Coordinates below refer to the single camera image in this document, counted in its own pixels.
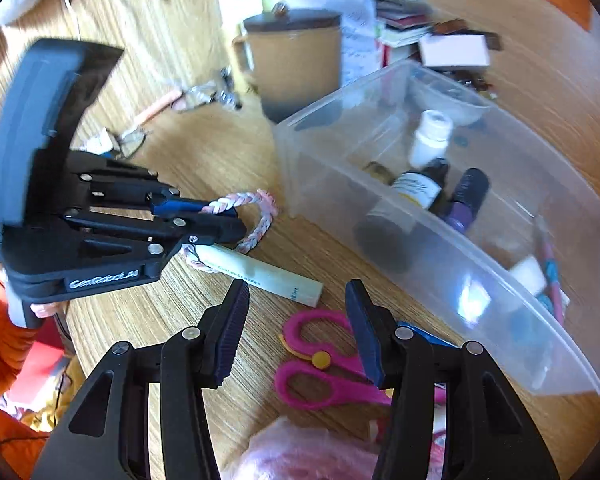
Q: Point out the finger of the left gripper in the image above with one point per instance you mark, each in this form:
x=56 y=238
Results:
x=169 y=207
x=213 y=230

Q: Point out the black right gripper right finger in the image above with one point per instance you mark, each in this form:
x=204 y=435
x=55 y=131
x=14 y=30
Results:
x=489 y=433

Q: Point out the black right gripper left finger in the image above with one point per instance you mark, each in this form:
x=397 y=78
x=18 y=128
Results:
x=104 y=433

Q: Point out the white cream tube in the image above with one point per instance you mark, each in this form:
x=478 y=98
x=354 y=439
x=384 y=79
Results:
x=257 y=273

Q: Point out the purple bottle black cap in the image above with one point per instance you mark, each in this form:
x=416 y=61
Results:
x=462 y=209

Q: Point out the blue white packet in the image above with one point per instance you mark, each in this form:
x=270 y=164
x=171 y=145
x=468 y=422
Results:
x=431 y=338

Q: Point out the pink blue pen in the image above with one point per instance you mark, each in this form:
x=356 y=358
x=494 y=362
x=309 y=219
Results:
x=550 y=269

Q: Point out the pink scissors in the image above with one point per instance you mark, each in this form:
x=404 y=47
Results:
x=343 y=375

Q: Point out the brown mug with lid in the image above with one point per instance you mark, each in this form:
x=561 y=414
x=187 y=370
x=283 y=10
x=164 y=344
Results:
x=296 y=55

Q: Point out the clear plastic storage bin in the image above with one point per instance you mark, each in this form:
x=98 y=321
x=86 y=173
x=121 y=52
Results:
x=487 y=284

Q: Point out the white pill bottle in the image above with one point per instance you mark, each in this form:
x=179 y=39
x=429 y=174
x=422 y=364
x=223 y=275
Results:
x=431 y=138

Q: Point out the bowl of glass marbles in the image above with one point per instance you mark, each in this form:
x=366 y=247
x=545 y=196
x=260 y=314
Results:
x=433 y=92

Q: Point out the stack of books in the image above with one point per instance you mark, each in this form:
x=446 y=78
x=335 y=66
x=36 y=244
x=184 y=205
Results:
x=401 y=23

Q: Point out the white rectangular box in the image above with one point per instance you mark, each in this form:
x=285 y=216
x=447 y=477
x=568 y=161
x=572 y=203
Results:
x=455 y=51

